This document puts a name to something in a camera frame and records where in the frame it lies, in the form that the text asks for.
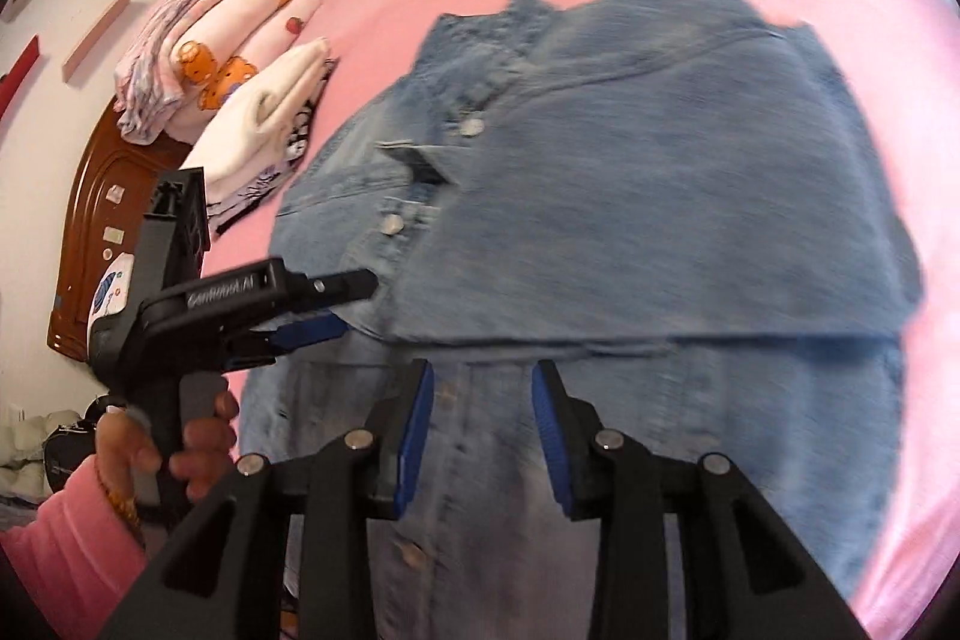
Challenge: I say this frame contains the pink wall shelf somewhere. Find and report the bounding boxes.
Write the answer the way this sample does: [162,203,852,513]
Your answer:
[61,0,136,85]

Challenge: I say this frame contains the gold bracelet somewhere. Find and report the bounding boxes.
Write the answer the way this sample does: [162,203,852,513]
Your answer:
[105,482,143,532]

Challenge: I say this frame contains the white padded cloth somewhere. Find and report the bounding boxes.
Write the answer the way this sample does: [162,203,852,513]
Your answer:
[0,407,83,506]

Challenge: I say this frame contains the folded black white printed garment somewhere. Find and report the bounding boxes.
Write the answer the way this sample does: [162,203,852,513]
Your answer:
[206,62,335,236]

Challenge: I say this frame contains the person's left hand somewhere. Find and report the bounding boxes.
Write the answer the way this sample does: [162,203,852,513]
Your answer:
[96,389,241,525]

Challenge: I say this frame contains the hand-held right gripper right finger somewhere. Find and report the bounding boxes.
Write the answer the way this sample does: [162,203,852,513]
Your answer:
[531,361,875,640]

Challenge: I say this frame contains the red wall shelf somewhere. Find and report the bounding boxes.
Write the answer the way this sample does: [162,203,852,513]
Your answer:
[0,34,40,120]

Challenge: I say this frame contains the folded bear print quilt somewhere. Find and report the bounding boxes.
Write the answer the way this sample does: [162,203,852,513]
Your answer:
[169,0,323,142]

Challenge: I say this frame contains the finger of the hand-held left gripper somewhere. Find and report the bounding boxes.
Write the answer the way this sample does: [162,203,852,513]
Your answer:
[225,312,350,362]
[281,269,380,316]

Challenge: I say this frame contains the person's left forearm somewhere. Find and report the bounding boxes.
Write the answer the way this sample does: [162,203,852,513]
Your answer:
[0,460,147,640]

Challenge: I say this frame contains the white pillow with blue print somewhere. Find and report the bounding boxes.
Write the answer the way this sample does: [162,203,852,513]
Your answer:
[86,250,140,348]

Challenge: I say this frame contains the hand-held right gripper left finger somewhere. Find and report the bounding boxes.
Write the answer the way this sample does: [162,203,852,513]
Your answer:
[97,359,436,640]

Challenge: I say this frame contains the blue denim jacket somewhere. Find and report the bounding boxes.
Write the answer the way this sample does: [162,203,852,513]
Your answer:
[240,0,923,640]

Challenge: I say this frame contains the folded bear-print quilts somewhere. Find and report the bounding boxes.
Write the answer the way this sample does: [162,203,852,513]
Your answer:
[112,0,260,142]

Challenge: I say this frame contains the folded cream garment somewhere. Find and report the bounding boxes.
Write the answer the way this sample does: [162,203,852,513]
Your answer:
[180,36,335,206]

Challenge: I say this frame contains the wooden headboard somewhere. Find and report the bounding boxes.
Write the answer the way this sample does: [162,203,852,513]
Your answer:
[46,104,192,360]

